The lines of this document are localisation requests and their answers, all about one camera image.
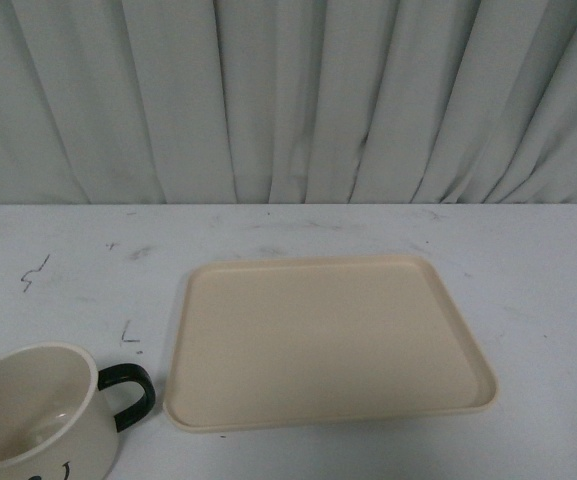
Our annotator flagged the cream mug with black handle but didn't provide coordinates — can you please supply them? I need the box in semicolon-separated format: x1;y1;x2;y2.
0;342;156;479

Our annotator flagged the beige rectangular plastic tray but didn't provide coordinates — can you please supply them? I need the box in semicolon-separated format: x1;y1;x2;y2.
163;255;498;432

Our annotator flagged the white pleated curtain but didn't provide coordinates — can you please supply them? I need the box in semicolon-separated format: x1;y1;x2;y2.
0;1;577;204

